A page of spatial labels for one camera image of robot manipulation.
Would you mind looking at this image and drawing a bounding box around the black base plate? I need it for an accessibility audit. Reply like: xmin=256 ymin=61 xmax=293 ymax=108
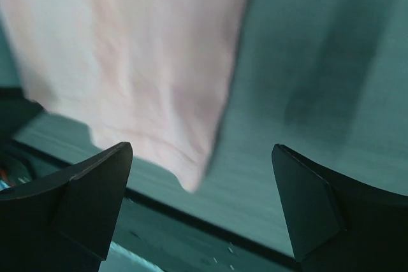
xmin=1 ymin=88 xmax=299 ymax=271

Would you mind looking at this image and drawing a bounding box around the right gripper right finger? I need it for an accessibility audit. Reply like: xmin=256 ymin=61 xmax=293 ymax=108
xmin=272 ymin=144 xmax=407 ymax=271

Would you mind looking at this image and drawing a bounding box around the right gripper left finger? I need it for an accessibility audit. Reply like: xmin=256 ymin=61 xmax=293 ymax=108
xmin=1 ymin=142 xmax=133 ymax=272

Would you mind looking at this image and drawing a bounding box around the salmon pink t shirt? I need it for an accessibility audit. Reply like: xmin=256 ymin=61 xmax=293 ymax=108
xmin=1 ymin=0 xmax=247 ymax=192

